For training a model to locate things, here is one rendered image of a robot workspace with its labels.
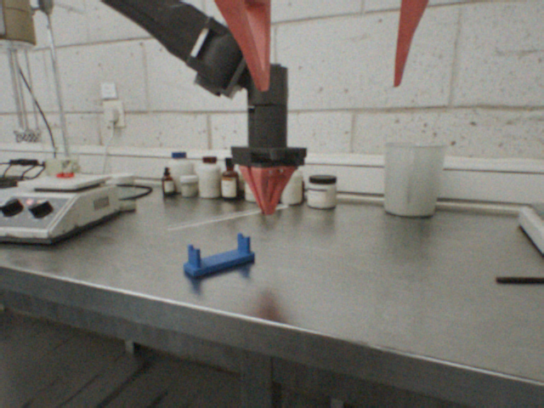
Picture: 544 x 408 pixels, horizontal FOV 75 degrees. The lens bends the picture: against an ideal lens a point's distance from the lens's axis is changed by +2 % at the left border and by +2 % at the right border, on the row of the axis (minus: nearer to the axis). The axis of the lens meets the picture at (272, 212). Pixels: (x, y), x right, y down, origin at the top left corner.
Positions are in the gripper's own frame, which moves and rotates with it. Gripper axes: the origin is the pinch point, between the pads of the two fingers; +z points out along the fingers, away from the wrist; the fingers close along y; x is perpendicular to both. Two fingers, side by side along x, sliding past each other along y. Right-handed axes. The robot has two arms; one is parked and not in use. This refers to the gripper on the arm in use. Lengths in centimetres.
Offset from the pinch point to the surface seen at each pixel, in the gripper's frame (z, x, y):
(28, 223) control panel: 3.5, 27.0, 29.0
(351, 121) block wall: -13, -46, 21
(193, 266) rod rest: 6.1, 12.3, 0.5
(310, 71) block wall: -26, -40, 31
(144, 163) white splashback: 0, -10, 77
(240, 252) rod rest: 6.0, 4.4, 0.9
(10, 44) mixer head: -32, 21, 74
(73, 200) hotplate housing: 0.7, 19.9, 29.6
